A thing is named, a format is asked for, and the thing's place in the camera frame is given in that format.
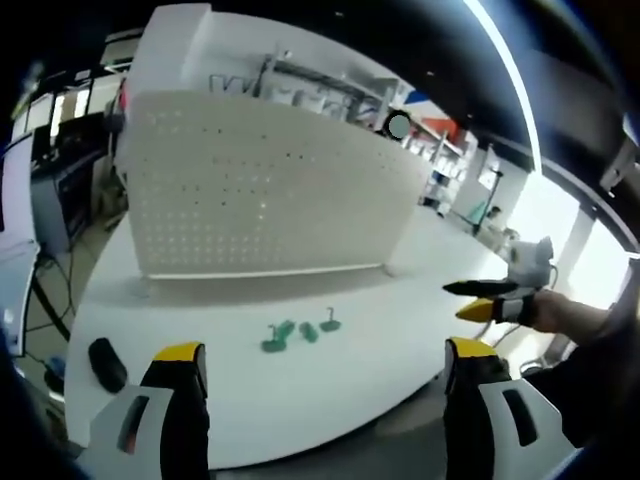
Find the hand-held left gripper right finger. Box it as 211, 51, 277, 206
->
443, 336, 577, 480

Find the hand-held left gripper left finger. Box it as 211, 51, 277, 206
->
88, 341, 212, 480

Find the green hook assembly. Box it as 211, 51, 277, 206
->
260, 321, 297, 353
319, 306, 343, 333

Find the white perforated mounting plate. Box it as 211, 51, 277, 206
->
121, 88, 432, 280

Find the person's right hand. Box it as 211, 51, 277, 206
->
530, 288, 612, 334

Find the black oblong case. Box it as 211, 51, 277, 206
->
87, 337, 130, 394

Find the green tripod stand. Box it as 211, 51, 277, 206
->
451, 169, 505, 234

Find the metal storage shelving rack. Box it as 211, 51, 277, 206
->
399, 113, 479, 214

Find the white board panel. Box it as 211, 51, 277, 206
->
0, 238, 40, 357

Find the long ceiling light strip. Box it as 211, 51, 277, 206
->
462, 0, 545, 174

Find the dark equipment cabinet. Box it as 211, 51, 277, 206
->
28, 149, 99, 254

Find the white square pillar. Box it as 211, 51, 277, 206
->
127, 3, 217, 99

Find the black floor cable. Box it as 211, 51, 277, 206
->
27, 249, 79, 361

